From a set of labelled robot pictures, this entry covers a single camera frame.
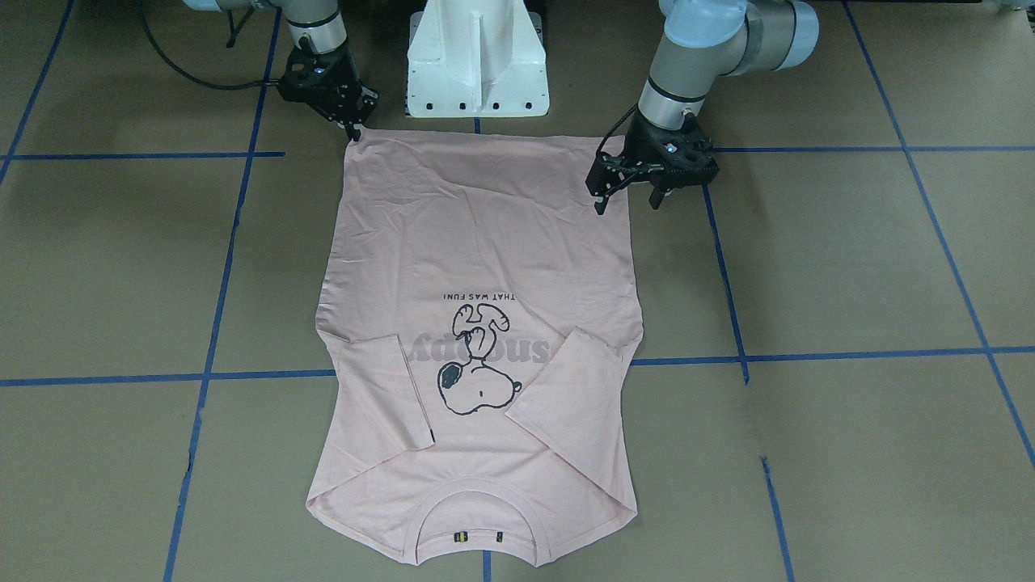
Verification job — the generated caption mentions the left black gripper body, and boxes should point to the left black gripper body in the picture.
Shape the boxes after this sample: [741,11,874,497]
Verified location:
[595,109,720,190]

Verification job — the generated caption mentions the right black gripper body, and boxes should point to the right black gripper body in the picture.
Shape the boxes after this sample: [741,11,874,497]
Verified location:
[277,43,373,122]

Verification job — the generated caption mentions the pink snoopy t-shirt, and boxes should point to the pink snoopy t-shirt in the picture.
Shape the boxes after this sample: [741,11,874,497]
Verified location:
[306,130,643,568]

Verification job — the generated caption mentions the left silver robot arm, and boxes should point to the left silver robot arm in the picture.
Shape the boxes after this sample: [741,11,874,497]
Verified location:
[585,1,820,214]

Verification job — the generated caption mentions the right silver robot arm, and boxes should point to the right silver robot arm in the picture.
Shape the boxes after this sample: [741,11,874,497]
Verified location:
[184,1,378,142]

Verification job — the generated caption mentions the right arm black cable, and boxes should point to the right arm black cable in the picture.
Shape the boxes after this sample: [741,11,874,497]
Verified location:
[137,0,284,91]

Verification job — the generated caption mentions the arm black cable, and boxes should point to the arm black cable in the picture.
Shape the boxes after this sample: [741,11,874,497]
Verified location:
[597,103,640,156]
[137,0,284,91]

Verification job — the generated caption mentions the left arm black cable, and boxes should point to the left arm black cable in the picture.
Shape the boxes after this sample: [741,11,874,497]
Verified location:
[597,103,640,156]

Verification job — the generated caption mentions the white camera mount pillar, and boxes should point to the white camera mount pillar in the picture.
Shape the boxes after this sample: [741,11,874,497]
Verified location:
[404,1,551,118]

